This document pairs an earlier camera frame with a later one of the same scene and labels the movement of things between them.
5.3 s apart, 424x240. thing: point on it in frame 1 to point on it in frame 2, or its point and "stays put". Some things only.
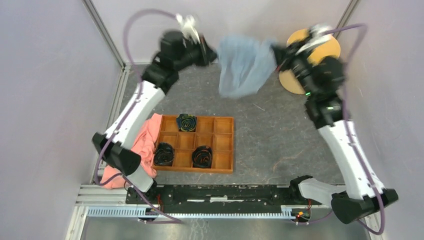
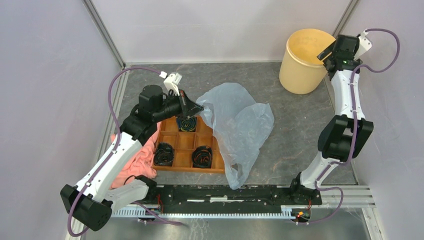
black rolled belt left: x=164 y=154 stays put
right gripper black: x=288 y=53 to x=325 y=52
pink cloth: x=143 y=145 stays put
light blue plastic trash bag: x=245 y=64 to x=242 y=126
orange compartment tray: x=217 y=132 stays put
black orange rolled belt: x=202 y=157 stays put
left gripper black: x=207 y=54 to x=189 y=107
